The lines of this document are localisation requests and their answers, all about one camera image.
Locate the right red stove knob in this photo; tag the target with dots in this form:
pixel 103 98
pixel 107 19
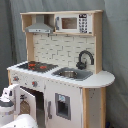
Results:
pixel 34 83

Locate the white oven door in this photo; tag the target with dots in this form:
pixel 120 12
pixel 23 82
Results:
pixel 24 102

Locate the toy microwave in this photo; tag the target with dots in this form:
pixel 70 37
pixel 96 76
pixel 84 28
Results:
pixel 73 23

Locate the left red stove knob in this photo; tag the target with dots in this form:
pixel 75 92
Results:
pixel 15 78

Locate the red stove knob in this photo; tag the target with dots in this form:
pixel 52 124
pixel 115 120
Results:
pixel 15 78
pixel 34 83

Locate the wooden toy kitchen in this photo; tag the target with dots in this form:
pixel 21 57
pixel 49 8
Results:
pixel 73 50

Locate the black stovetop red burners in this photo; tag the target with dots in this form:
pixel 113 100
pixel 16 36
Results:
pixel 37 66

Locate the grey sink basin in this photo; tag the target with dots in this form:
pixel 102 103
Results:
pixel 73 74

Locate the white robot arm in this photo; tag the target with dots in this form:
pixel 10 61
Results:
pixel 7 119

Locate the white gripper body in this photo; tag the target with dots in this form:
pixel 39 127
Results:
pixel 10 96

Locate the white cabinet door with dispenser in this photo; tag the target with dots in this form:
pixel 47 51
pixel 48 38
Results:
pixel 62 106

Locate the grey range hood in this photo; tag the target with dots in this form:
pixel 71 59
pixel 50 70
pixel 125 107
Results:
pixel 40 24

